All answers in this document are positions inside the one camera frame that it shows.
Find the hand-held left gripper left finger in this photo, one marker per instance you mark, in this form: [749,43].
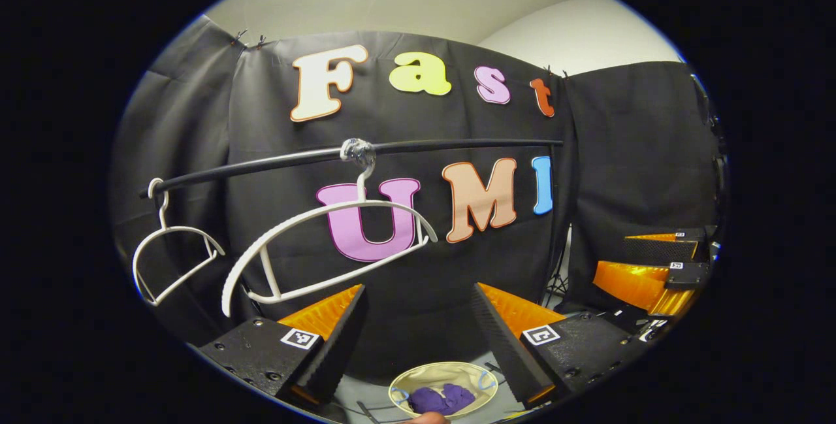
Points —
[339,345]

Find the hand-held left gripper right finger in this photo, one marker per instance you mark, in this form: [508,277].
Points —
[503,345]

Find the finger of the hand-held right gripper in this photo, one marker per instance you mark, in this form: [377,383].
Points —
[640,287]
[659,251]

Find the cream laundry hamper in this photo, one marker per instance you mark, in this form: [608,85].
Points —
[444,372]

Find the purple knit garment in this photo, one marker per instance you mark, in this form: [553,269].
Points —
[444,399]

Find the white plastic hanger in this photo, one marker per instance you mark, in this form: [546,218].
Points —
[362,189]
[163,212]

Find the black clothes rack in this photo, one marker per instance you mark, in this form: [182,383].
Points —
[261,165]

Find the dark bulky object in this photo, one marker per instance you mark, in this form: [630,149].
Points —
[630,319]

